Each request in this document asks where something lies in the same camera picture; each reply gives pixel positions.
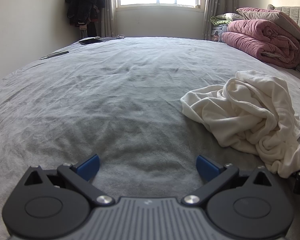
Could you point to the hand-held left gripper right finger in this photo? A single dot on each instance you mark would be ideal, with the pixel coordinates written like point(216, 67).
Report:
point(205, 166)

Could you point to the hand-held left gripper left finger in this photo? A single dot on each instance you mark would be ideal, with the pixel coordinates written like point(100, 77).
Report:
point(90, 165)

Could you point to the white t-shirt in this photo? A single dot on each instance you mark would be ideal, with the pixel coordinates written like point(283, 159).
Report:
point(240, 110)

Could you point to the blue grey clothes pile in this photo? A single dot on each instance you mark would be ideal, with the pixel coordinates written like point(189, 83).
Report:
point(217, 33)

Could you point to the dark hanging clothes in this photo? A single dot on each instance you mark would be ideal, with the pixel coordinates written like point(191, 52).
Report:
point(82, 0)

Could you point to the bed with grey sheet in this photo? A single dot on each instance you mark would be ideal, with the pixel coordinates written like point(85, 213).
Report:
point(115, 92)

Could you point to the black remote control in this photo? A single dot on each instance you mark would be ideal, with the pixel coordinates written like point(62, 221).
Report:
point(56, 54)

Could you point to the black tablet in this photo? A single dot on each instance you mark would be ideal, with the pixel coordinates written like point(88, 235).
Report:
point(90, 41)

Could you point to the dark flat object on bed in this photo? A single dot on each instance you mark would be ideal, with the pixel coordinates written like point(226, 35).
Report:
point(115, 38)

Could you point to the pink folded quilt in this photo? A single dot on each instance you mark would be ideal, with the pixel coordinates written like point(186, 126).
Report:
point(260, 42)

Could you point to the grey patterned curtain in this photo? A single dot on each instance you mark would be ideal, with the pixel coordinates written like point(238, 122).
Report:
point(215, 0)
point(110, 17)

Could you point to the grey pink pillow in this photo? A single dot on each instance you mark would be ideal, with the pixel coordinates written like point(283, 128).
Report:
point(277, 15)

